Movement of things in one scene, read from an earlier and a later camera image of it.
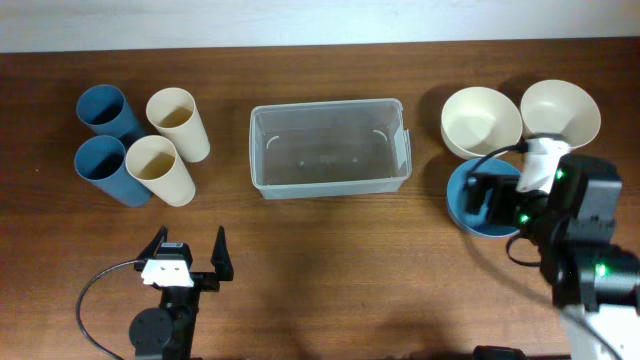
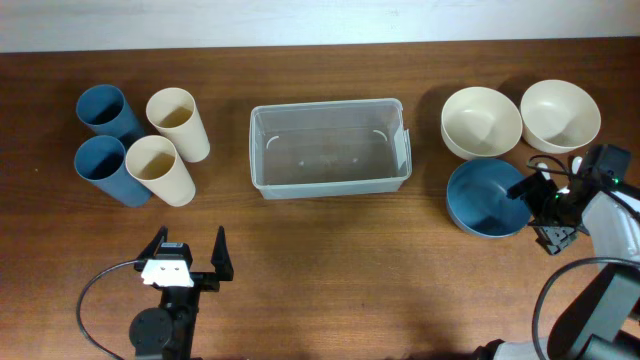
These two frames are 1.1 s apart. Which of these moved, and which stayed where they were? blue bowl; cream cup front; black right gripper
Moved: black right gripper
Stayed: blue bowl; cream cup front
